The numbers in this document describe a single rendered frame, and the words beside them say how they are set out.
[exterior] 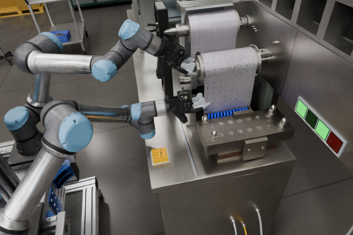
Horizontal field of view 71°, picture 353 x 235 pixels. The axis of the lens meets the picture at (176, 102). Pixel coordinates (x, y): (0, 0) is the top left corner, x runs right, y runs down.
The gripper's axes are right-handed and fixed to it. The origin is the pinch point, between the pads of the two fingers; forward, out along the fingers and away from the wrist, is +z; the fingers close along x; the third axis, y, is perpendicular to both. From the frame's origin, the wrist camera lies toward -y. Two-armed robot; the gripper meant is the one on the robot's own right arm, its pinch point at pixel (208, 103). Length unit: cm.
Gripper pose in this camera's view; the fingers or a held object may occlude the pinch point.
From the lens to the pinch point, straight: 116.6
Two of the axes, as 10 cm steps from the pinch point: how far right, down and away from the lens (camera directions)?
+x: -2.0, -5.9, 7.8
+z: 9.8, -1.6, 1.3
